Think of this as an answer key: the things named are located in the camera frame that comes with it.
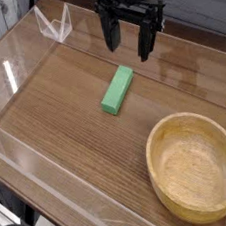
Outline green rectangular block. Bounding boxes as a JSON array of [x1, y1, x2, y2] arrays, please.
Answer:
[[101, 65, 133, 115]]

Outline light wooden bowl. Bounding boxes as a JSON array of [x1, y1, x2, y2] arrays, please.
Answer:
[[145, 112, 226, 225]]

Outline clear acrylic enclosure wall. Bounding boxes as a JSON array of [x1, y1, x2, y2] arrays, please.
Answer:
[[0, 0, 226, 226]]

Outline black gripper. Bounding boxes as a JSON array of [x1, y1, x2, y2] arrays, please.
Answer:
[[95, 0, 165, 62]]

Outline clear acrylic corner bracket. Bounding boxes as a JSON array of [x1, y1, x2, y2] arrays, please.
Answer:
[[34, 4, 73, 43]]

